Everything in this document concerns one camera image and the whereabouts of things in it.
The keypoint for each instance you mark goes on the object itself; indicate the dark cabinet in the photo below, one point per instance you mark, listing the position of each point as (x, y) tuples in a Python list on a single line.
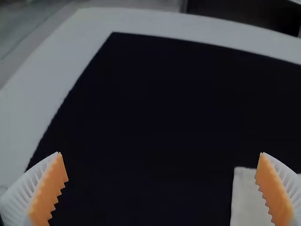
[(247, 14)]

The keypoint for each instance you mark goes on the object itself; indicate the pale towel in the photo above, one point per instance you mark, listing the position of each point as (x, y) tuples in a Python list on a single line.
[(244, 195)]

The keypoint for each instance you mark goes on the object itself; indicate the black mat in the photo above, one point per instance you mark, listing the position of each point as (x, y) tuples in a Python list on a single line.
[(164, 117)]

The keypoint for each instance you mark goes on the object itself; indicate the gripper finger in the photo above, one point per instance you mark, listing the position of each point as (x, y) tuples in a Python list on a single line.
[(275, 188), (35, 195)]

